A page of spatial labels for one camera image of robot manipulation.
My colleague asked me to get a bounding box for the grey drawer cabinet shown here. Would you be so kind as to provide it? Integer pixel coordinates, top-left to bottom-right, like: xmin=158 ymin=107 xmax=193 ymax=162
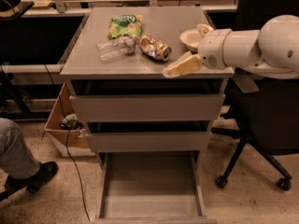
xmin=59 ymin=6 xmax=235 ymax=161

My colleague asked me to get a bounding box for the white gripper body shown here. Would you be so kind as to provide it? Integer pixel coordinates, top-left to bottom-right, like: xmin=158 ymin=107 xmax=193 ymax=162
xmin=198 ymin=29 xmax=232 ymax=69

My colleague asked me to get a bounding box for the green chip bag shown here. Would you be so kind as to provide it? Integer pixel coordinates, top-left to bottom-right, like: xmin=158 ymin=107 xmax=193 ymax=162
xmin=107 ymin=14 xmax=143 ymax=39

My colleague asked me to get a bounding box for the black office chair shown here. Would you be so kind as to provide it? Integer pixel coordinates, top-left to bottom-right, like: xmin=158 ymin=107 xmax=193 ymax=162
xmin=212 ymin=0 xmax=299 ymax=190

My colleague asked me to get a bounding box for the grey open bottom drawer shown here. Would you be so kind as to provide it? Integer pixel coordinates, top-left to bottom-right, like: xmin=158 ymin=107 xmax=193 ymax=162
xmin=90 ymin=152 xmax=217 ymax=224

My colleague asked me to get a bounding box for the black floor cable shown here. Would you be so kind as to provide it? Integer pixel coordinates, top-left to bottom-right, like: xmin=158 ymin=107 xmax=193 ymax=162
xmin=43 ymin=63 xmax=92 ymax=222

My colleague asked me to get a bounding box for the grey middle drawer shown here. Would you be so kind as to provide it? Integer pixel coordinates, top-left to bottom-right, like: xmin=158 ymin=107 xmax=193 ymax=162
xmin=86 ymin=121 xmax=211 ymax=152

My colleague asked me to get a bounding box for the green bag in box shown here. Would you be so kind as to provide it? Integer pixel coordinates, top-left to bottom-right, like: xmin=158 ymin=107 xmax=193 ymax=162
xmin=61 ymin=113 xmax=83 ymax=130

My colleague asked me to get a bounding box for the cardboard box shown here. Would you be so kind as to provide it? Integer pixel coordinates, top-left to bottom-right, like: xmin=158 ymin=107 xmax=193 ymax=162
xmin=44 ymin=84 xmax=93 ymax=157

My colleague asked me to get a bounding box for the person leg in jeans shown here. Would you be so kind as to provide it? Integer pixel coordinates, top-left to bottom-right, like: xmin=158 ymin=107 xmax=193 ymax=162
xmin=0 ymin=118 xmax=40 ymax=179

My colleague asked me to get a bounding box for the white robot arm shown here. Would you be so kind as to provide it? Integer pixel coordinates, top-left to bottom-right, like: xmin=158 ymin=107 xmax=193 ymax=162
xmin=163 ymin=15 xmax=299 ymax=79

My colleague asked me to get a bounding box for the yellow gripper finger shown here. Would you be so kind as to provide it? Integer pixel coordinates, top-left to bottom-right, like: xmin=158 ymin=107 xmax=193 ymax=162
xmin=163 ymin=51 xmax=203 ymax=78
xmin=196 ymin=23 xmax=213 ymax=37

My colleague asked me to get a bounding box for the grey top drawer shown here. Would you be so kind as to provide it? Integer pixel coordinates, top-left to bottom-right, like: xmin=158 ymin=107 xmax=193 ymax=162
xmin=67 ymin=78 xmax=226 ymax=122

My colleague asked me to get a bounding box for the clear plastic water bottle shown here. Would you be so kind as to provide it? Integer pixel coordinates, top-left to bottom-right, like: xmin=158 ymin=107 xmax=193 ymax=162
xmin=97 ymin=35 xmax=139 ymax=61

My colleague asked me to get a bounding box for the white bowl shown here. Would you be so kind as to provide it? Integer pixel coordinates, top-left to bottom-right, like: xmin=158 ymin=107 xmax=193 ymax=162
xmin=179 ymin=29 xmax=202 ymax=53

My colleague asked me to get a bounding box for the black shoe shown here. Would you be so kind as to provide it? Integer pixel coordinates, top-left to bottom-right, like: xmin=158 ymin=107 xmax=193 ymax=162
xmin=5 ymin=161 xmax=59 ymax=192

